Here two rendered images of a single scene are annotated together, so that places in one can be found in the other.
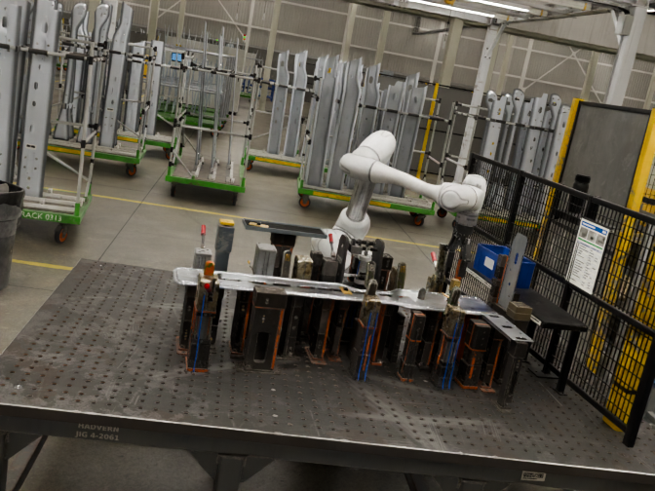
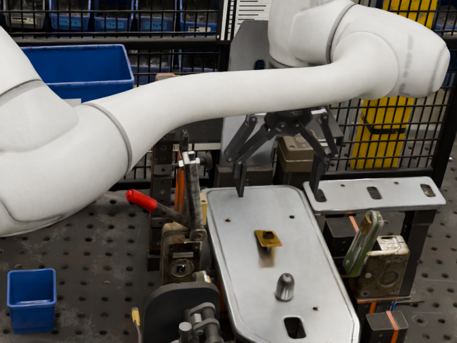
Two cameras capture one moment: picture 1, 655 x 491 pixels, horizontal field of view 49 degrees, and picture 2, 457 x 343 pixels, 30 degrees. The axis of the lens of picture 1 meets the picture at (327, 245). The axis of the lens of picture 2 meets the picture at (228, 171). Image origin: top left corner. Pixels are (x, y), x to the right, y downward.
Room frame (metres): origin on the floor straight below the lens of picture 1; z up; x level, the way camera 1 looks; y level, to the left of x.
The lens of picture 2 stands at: (3.07, 0.67, 2.03)
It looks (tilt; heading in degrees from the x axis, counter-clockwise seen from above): 35 degrees down; 271
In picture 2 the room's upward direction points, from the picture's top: 6 degrees clockwise
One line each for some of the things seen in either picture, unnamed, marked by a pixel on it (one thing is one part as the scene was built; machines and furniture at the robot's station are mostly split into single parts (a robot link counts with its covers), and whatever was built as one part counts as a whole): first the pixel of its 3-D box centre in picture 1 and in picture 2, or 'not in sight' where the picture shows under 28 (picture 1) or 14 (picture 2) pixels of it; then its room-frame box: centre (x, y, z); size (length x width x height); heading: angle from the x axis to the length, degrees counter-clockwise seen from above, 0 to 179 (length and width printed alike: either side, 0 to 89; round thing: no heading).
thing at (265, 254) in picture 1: (259, 291); not in sight; (2.95, 0.25, 0.90); 0.13 x 0.10 x 0.41; 16
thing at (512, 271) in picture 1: (512, 271); (253, 97); (3.07, -0.82, 1.17); 0.12 x 0.01 x 0.34; 16
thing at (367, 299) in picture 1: (365, 336); not in sight; (2.73, -0.21, 0.87); 0.12 x 0.09 x 0.35; 16
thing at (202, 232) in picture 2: not in sight; (198, 235); (3.14, -0.50, 1.06); 0.03 x 0.01 x 0.03; 16
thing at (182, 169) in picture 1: (214, 125); not in sight; (9.74, 1.79, 0.88); 1.91 x 1.00 x 1.76; 9
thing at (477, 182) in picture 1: (471, 193); (311, 12); (3.00, -0.55, 1.48); 0.13 x 0.11 x 0.16; 150
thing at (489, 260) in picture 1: (503, 265); (57, 91); (3.48, -0.88, 1.10); 0.30 x 0.17 x 0.13; 18
